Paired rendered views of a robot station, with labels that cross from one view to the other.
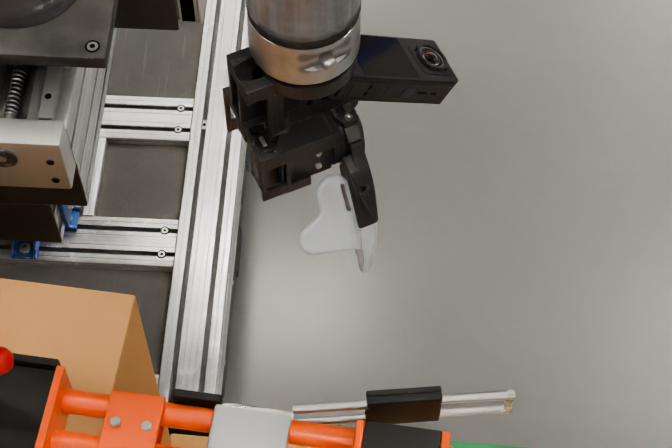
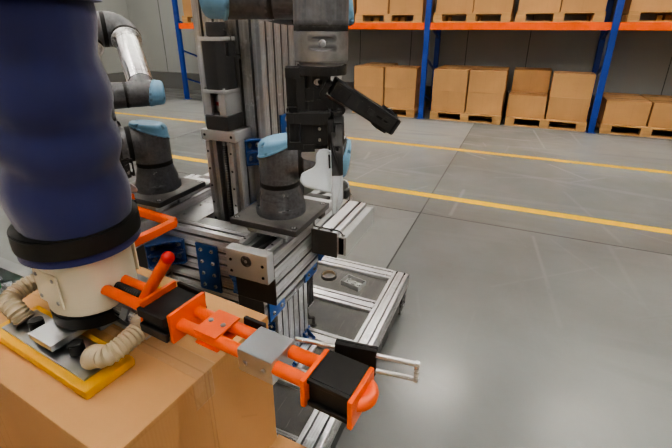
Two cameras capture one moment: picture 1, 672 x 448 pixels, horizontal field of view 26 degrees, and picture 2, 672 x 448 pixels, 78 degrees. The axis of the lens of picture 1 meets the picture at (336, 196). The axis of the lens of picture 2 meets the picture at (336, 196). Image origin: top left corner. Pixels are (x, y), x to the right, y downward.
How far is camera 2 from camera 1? 0.76 m
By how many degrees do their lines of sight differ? 39
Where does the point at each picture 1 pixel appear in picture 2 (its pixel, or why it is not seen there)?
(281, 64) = (301, 46)
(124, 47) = (336, 319)
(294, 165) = (306, 132)
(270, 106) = (297, 85)
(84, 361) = not seen: hidden behind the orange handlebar
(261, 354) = not seen: outside the picture
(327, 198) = (320, 158)
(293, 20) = (305, 6)
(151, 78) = (341, 331)
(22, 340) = not seen: hidden behind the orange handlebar
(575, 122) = (511, 404)
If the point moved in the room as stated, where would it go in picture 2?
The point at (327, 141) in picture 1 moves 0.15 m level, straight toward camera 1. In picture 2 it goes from (323, 117) to (271, 144)
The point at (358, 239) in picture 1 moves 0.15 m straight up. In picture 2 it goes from (331, 185) to (330, 73)
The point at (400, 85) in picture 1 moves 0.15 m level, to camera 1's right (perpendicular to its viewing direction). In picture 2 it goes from (367, 103) to (478, 110)
